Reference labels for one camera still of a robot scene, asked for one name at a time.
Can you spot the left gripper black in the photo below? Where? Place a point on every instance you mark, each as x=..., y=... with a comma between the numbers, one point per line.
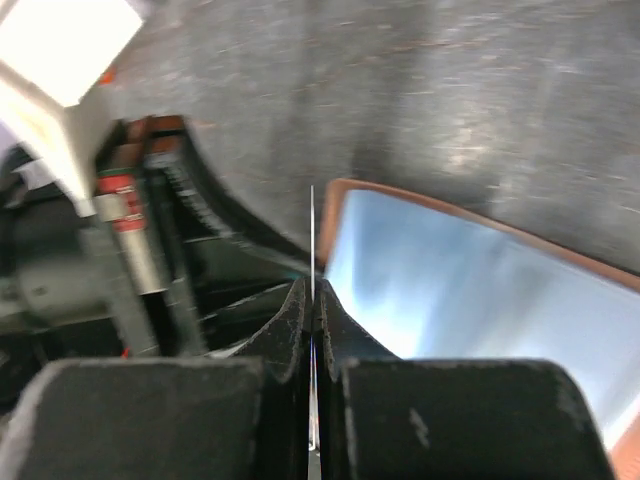
x=172, y=264

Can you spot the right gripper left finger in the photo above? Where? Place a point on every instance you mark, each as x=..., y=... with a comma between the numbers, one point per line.
x=241, y=417

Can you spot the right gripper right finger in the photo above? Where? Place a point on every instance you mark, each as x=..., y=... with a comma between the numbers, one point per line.
x=382, y=417

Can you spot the brown leather card holder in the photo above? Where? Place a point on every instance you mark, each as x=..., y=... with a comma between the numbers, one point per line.
x=428, y=279

